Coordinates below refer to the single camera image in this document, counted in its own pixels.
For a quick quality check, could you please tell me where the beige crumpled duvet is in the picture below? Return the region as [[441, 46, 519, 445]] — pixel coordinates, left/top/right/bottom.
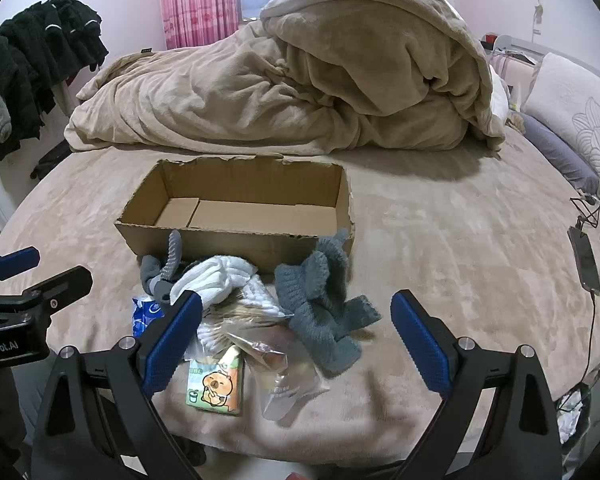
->
[[63, 0, 507, 157]]

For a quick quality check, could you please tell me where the dark grey knitted sock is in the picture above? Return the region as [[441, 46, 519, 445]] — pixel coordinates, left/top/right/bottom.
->
[[274, 228, 382, 374]]

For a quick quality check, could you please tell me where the cotton swab bag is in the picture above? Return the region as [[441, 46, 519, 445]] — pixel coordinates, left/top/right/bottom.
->
[[195, 280, 293, 361]]

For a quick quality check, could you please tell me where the black charging cable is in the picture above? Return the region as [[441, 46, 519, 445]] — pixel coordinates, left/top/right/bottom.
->
[[570, 185, 600, 396]]

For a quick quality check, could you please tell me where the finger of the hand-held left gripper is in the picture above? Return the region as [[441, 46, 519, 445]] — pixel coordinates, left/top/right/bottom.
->
[[0, 247, 41, 286], [10, 265, 93, 321]]

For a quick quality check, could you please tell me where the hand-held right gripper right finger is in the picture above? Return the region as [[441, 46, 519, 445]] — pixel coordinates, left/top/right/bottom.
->
[[391, 289, 565, 480]]

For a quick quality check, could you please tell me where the blue tissue pack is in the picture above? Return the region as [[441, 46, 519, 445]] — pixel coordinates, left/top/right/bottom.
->
[[132, 296, 167, 338]]

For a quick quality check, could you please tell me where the pile of dark clothes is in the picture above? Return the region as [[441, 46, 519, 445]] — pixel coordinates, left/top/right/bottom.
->
[[0, 0, 110, 162]]

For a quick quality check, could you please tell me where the white fluffy sock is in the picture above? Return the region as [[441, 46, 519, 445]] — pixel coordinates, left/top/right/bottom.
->
[[169, 255, 259, 309]]

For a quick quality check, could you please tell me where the pink floral curtain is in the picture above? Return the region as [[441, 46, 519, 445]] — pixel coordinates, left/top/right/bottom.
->
[[158, 0, 239, 51]]

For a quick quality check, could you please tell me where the grey striped sock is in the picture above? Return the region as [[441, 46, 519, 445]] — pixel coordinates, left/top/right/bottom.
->
[[140, 229, 183, 307]]

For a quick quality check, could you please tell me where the white flower-print pillow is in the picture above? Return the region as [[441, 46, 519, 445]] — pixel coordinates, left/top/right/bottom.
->
[[522, 52, 600, 206]]

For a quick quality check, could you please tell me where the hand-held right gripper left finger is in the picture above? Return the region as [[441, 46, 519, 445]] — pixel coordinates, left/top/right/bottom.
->
[[31, 290, 204, 480]]

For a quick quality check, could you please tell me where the clear plastic snack bag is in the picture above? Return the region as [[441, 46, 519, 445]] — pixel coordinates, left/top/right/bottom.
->
[[220, 320, 331, 422]]

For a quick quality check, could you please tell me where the grey-blue pillow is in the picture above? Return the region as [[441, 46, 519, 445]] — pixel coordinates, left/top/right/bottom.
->
[[516, 111, 600, 192]]

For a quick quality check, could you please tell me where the beige bed sheet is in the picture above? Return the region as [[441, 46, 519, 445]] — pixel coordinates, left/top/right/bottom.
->
[[0, 127, 600, 463]]

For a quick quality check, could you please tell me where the black smartphone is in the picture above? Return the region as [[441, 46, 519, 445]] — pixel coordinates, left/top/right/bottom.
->
[[568, 226, 600, 294]]

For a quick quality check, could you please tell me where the green cartoon tissue pack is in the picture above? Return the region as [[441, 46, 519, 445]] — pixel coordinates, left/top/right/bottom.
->
[[186, 344, 245, 417]]

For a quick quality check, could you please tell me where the cardboard box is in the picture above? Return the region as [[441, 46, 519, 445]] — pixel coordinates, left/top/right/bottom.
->
[[114, 154, 356, 274]]

